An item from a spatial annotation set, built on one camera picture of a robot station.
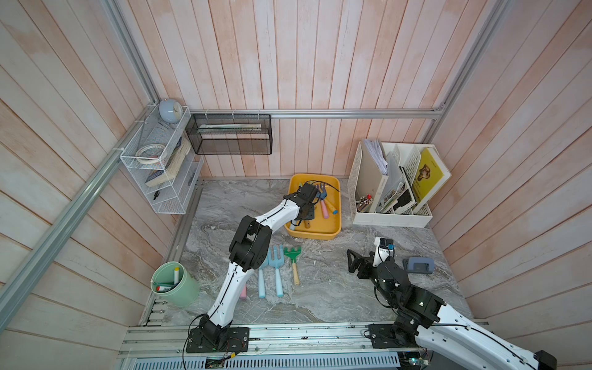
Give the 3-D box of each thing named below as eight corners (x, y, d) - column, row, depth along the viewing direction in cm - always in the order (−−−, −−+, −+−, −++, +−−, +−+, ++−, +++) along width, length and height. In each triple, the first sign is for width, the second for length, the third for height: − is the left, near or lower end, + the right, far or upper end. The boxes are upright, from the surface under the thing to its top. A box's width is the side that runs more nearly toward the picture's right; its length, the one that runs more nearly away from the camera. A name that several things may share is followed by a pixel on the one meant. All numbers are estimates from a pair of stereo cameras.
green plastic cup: (166, 307, 82) (144, 294, 70) (175, 277, 89) (157, 260, 77) (195, 307, 82) (179, 294, 70) (203, 277, 89) (189, 260, 77)
